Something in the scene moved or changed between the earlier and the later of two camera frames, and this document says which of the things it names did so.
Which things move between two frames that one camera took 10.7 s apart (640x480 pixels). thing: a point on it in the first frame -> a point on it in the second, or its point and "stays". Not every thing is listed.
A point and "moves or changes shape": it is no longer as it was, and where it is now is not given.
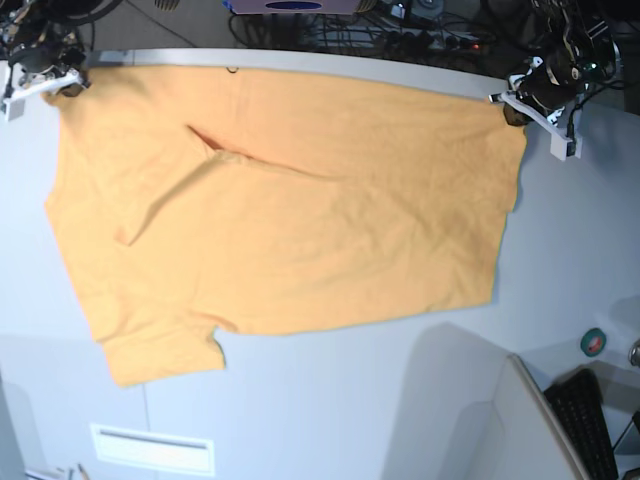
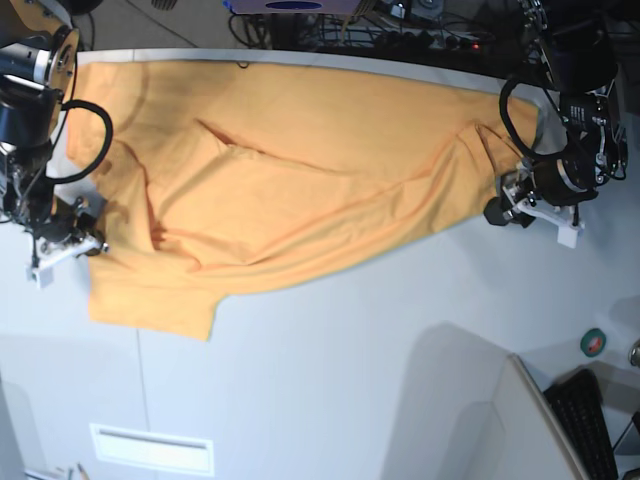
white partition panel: x=469 y=411 stays
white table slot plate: x=154 y=450 stays
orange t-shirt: x=194 y=202 moves or changes shape
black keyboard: x=578 y=401 stays
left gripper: x=51 y=59 -> x=67 y=224
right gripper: x=550 y=82 -> x=554 y=180
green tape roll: x=593 y=341 stays
